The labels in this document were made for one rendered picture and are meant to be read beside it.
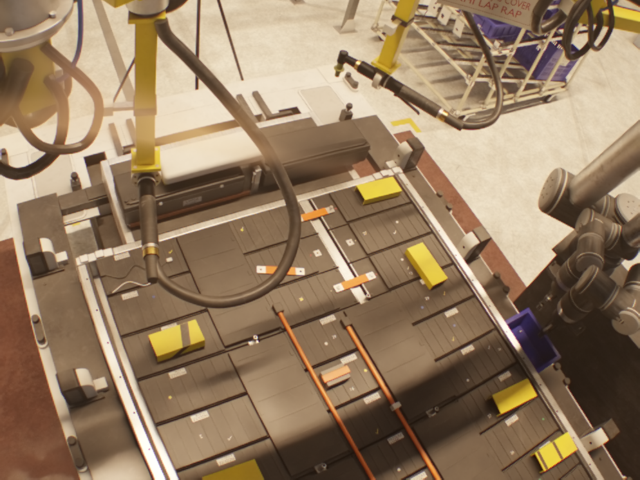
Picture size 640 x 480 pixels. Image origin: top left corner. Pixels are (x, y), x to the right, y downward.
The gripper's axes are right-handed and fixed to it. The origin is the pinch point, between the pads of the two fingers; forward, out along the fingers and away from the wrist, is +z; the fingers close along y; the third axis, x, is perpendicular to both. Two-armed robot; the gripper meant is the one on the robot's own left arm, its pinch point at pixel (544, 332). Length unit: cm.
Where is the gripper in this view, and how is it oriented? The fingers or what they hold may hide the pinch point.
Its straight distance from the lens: 211.9
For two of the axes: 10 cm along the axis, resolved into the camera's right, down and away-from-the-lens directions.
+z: -2.1, 6.0, 7.8
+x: 4.6, 7.6, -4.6
